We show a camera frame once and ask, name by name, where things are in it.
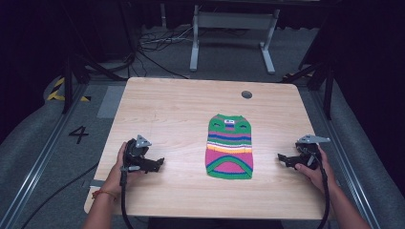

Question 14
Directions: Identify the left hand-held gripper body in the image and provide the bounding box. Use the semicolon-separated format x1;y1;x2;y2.
122;134;153;173

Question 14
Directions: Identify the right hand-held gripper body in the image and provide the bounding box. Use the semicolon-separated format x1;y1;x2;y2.
294;134;331;171

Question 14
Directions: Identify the striped knitted pet sweater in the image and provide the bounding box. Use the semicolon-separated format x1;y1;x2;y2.
204;113;255;181

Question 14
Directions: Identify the person's right hand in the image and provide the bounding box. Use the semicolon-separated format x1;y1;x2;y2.
294;147;339;194

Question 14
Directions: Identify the person's left hand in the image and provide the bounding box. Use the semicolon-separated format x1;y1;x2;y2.
103;141;146;196

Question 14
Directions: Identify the grey tape piece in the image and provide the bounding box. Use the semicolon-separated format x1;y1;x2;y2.
89;178;106;189

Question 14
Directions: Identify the black metal stand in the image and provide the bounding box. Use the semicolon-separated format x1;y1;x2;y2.
281;60;336;121
61;52;129;115

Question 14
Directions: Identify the person's dark clothing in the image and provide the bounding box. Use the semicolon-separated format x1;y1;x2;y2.
147;217;285;229

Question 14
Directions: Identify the metal floor rail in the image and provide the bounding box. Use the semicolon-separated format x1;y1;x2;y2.
0;83;91;229
309;89;381;229

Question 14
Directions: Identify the left hand-held gripper black cable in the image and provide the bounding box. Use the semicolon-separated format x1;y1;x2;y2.
119;141;136;229

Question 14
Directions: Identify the hand-held gripper black cable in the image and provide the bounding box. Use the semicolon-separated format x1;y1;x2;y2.
119;141;136;229
307;144;330;229

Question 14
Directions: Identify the right hand-held gripper black cable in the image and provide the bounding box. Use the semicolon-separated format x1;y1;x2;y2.
307;144;330;229

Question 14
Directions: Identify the orange string bracelet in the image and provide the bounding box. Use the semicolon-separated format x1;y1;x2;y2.
91;188;118;202

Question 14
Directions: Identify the thin black floor cable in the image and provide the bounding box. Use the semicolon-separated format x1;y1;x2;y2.
19;161;100;229

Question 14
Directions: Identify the thick black floor cable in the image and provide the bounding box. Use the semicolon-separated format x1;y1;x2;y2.
85;47;189;80

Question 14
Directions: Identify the tangle of floor cables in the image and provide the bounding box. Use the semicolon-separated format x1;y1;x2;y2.
139;26;196;52

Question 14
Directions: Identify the white metal desk frame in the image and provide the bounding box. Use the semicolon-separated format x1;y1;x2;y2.
189;4;282;75

